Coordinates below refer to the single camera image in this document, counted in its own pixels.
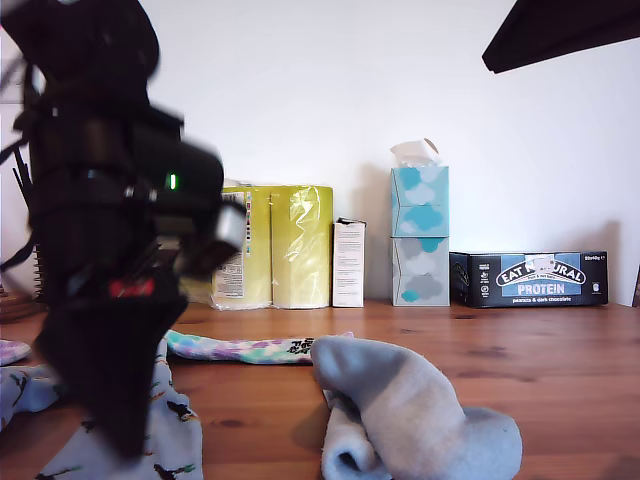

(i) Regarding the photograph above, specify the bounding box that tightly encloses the blue bird print sock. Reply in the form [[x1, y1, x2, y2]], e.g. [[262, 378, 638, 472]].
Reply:
[[0, 363, 64, 432], [35, 339, 205, 480]]

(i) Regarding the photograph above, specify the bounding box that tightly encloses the plain light blue sock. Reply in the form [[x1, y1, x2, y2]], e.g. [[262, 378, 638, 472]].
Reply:
[[321, 387, 394, 477], [309, 334, 525, 480]]

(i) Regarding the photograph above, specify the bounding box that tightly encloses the pastel tie-dye sock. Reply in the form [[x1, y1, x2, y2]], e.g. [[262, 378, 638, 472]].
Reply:
[[0, 339, 32, 367], [164, 329, 357, 368]]

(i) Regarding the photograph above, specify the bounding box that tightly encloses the white tissue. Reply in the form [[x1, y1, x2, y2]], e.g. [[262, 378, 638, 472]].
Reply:
[[389, 139, 444, 171]]

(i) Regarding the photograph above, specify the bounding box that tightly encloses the yellow kitchen roll pack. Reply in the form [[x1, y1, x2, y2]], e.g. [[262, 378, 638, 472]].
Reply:
[[179, 184, 335, 312]]

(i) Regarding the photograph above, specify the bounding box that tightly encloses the blue cloud tissue box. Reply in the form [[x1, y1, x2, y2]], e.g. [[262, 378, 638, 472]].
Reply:
[[389, 166, 450, 239]]

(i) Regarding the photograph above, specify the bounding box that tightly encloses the black protein bar box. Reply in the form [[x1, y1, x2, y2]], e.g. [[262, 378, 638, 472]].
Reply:
[[448, 250, 610, 310]]

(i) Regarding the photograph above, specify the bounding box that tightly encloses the white cardboard carton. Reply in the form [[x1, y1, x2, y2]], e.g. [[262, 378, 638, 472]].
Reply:
[[332, 217, 369, 309]]

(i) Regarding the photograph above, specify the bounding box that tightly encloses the chrome wire utensil holder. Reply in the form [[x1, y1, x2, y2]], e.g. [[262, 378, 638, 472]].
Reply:
[[31, 242, 47, 304]]

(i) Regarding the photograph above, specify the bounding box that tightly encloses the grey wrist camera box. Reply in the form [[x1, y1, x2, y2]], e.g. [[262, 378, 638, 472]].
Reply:
[[189, 202, 250, 256]]

